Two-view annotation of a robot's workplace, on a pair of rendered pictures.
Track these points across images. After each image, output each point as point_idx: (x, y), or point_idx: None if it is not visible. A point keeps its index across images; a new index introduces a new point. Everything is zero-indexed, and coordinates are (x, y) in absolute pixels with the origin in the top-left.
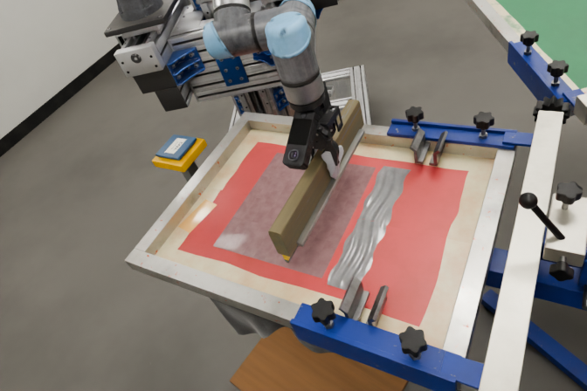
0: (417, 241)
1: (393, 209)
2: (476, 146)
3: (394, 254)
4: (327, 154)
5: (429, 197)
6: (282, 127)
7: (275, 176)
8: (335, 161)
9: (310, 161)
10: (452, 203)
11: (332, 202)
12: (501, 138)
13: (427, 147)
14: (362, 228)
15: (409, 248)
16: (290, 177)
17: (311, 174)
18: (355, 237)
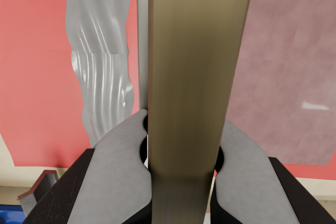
0: (3, 27)
1: (78, 85)
2: (5, 204)
3: None
4: (99, 217)
5: (38, 117)
6: (326, 210)
7: (321, 118)
8: (76, 167)
9: (223, 158)
10: (1, 112)
11: None
12: None
13: None
14: (105, 31)
15: (7, 7)
16: (289, 120)
17: (172, 64)
18: (110, 3)
